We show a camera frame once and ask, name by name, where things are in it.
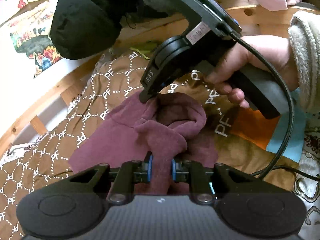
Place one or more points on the white fleece sleeve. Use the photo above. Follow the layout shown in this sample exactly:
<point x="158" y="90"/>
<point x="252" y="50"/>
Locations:
<point x="304" y="41"/>

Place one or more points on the maroon long-sleeve shirt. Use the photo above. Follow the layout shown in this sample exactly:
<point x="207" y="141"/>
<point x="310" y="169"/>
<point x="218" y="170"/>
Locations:
<point x="168" y="126"/>

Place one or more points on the right hand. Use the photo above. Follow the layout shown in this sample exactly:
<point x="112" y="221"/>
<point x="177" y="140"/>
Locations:
<point x="275" y="49"/>

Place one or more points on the floral white pillow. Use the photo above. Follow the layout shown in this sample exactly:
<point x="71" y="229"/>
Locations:
<point x="308" y="189"/>

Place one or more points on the brown patterned PF duvet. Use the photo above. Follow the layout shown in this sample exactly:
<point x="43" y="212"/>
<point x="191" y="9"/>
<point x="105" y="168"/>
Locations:
<point x="238" y="137"/>

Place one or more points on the black garment on bed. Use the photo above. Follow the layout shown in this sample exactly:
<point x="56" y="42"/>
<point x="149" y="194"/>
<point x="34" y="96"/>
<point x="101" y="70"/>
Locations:
<point x="81" y="28"/>

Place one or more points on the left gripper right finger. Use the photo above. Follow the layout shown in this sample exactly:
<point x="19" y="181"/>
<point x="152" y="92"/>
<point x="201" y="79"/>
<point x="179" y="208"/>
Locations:
<point x="206" y="184"/>

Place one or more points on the colourful wall poster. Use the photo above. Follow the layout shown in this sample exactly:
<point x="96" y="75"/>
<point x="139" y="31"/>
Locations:
<point x="30" y="35"/>

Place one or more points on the wooden bed frame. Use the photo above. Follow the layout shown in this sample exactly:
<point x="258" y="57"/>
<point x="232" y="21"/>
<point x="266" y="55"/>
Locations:
<point x="22" y="100"/>

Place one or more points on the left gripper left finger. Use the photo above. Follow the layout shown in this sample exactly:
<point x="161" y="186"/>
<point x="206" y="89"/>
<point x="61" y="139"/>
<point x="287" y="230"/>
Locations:
<point x="116" y="185"/>

